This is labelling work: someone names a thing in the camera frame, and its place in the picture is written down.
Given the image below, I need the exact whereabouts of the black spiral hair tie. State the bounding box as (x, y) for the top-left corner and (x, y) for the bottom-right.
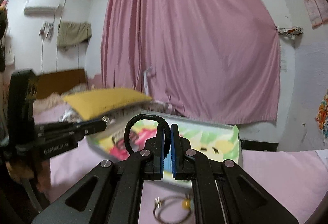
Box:
(123, 114), (172, 158)

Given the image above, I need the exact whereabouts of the person's left hand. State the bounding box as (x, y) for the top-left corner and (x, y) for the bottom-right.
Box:
(6, 161), (51, 185)

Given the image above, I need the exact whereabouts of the yellow pillow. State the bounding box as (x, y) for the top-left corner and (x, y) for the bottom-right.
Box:
(62, 88), (152, 121)

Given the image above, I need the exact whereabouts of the colourful floral cloth liner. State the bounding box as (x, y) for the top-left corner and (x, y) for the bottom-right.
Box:
(88, 117), (240, 186)

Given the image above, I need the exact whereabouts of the brown wooden headboard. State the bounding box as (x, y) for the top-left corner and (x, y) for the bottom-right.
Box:
(36, 69), (87, 99)

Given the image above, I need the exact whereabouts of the grey cardboard box tray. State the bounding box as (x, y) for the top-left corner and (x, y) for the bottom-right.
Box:
(85, 110), (244, 189)

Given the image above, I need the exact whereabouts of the pink bed sheet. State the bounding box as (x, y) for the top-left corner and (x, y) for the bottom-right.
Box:
(48, 110), (327, 223)

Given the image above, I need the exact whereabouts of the olive hanging cloth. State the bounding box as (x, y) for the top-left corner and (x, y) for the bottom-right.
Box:
(57, 22), (92, 48)

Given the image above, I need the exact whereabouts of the white air conditioner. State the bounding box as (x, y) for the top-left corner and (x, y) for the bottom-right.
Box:
(24, 0), (61, 15)

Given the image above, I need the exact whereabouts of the pink curtain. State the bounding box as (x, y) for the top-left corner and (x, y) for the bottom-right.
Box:
(101, 0), (280, 124)

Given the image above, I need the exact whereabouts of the colourful wall sticker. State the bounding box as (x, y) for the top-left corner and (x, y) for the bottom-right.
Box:
(315, 91), (328, 142)

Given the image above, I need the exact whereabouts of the small wall shelf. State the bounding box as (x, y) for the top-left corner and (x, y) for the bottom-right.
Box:
(276, 26), (304, 39)

